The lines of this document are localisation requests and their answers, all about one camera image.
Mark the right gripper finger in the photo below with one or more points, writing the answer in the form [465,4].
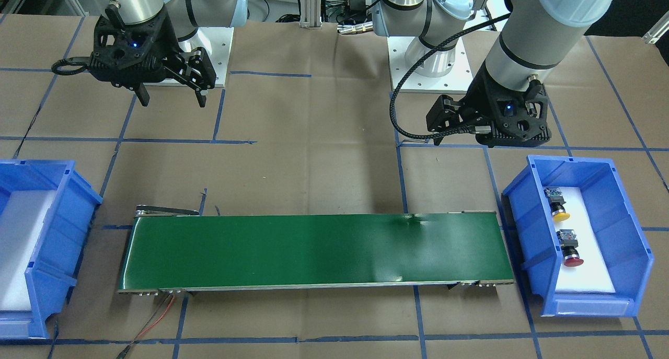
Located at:
[142,94]
[193,69]

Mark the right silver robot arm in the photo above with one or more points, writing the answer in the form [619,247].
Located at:
[195,13]

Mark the aluminium profile post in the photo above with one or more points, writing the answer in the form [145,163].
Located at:
[310,13]

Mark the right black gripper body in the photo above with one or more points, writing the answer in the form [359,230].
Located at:
[166,46]

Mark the yellow push button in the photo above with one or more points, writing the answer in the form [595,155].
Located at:
[556,203]

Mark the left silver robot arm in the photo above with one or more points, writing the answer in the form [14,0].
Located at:
[536,37]

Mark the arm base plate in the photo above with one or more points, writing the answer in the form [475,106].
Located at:
[465,66]
[217,42]

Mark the blue plastic bin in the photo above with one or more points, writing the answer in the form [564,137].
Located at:
[626,252]
[52,269]

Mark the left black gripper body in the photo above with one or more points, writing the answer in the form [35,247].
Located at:
[476,105]

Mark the green conveyor belt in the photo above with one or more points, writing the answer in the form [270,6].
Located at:
[179,253]

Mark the red push button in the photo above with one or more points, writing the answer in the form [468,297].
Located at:
[568,241]

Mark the white foam pad bin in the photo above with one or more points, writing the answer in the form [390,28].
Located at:
[21,225]
[592,276]

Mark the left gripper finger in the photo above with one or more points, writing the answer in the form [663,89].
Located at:
[451,116]

